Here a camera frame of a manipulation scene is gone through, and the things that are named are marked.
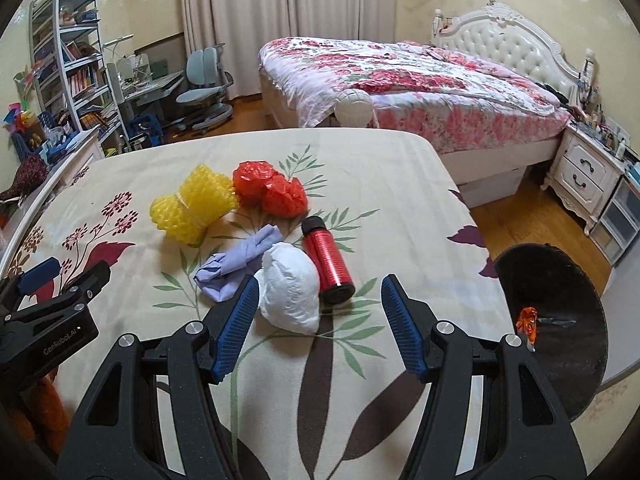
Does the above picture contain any white bookshelf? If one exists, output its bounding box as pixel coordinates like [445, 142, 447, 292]
[29, 0, 126, 156]

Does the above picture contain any white plastic bag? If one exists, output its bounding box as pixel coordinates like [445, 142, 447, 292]
[255, 242, 321, 333]

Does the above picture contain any orange plastic wrapper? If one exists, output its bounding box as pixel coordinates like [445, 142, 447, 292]
[517, 306, 540, 353]

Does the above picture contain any blue-grey desk chair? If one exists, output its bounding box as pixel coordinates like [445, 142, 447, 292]
[175, 45, 236, 133]

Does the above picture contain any floral tablecloth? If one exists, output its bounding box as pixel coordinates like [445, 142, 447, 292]
[0, 127, 518, 480]

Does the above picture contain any pink floral quilt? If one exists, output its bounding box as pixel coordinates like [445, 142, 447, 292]
[257, 36, 573, 146]

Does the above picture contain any dark clothing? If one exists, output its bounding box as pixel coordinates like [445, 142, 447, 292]
[532, 80, 571, 106]

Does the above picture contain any cluster of toiletry bottles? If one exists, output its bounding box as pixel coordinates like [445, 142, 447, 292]
[570, 95, 633, 158]

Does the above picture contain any white storage box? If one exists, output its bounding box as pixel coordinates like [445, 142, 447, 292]
[457, 170, 526, 196]

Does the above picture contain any beige curtain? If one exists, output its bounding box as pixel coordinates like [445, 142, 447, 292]
[180, 0, 296, 98]
[285, 0, 398, 43]

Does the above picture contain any blue plastic basket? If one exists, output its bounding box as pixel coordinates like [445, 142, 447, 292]
[10, 110, 56, 161]

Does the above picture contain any orange cloth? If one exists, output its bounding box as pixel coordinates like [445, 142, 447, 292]
[35, 375, 71, 456]

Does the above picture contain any red plastic bag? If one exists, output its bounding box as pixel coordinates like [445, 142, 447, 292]
[232, 161, 309, 218]

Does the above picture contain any plastic drawer unit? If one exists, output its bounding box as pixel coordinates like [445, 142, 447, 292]
[587, 175, 640, 266]

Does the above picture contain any red bottle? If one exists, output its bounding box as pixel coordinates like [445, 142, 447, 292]
[301, 215, 356, 305]

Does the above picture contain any light purple cloth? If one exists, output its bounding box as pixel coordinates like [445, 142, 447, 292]
[194, 225, 283, 303]

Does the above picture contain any white wardrobe door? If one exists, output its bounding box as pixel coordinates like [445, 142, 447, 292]
[597, 260, 640, 391]

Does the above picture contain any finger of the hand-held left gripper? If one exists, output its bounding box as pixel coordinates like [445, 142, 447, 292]
[0, 256, 62, 311]
[5, 260, 112, 326]

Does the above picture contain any yellow foam fruit net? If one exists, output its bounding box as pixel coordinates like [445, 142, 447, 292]
[150, 164, 240, 247]

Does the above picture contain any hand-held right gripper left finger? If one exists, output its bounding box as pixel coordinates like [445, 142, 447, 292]
[57, 275, 261, 480]

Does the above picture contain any colourful pinwheel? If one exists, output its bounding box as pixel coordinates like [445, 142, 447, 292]
[2, 102, 33, 133]

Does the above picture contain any black trash bin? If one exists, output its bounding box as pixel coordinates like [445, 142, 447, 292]
[492, 244, 608, 418]

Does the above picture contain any grey study desk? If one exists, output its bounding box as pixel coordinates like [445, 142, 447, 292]
[117, 71, 186, 131]

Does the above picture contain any maroon knitted cloth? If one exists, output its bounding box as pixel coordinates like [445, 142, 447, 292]
[0, 152, 51, 203]

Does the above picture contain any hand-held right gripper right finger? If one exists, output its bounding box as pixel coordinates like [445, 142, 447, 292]
[380, 274, 588, 480]

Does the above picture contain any white desk lamp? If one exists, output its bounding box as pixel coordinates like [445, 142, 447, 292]
[102, 34, 136, 83]

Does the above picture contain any white nightstand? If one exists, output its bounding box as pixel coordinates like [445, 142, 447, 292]
[542, 122, 628, 233]

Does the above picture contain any white bed with tufted headboard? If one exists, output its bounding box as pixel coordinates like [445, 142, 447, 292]
[257, 2, 583, 196]

